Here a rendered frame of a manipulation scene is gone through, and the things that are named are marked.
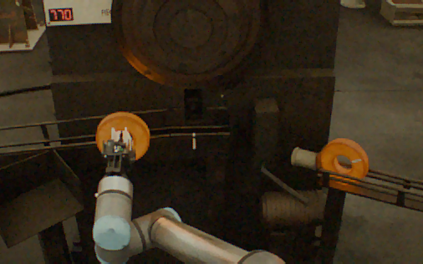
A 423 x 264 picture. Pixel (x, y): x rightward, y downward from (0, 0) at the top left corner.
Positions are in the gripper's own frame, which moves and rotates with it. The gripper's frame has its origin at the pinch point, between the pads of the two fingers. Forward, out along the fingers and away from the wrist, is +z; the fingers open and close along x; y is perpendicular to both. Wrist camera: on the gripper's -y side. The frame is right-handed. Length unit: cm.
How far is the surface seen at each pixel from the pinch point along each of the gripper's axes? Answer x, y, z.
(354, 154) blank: -68, -9, -4
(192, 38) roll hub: -21.1, 20.5, 15.4
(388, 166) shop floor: -121, -109, 66
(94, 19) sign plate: 10.5, 13.6, 36.7
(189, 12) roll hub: -20.5, 28.0, 17.5
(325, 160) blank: -61, -16, 0
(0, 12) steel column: 138, -125, 247
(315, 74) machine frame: -61, -6, 28
